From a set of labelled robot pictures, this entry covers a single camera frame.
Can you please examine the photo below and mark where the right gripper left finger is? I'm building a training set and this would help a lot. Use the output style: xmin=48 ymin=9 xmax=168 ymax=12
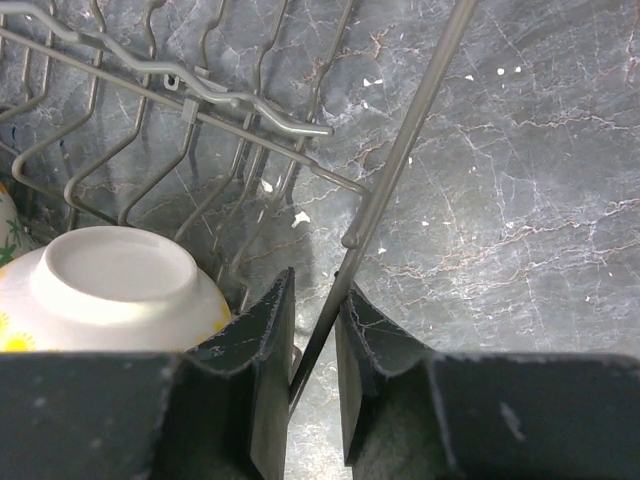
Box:
xmin=169 ymin=268 xmax=295 ymax=479

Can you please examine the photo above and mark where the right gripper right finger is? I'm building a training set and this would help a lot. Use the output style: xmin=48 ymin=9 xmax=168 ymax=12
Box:
xmin=335 ymin=287 xmax=456 ymax=479

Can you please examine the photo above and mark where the yellow rim blue pattern bowl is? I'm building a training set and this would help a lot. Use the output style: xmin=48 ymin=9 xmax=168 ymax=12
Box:
xmin=1 ymin=226 xmax=232 ymax=352

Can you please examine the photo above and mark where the grey wire dish rack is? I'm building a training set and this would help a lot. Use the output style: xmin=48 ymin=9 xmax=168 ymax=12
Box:
xmin=1 ymin=1 xmax=476 ymax=406

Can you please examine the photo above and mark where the orange flower leaf bowl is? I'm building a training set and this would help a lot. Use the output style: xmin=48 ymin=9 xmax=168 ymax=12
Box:
xmin=0 ymin=184 xmax=29 ymax=267

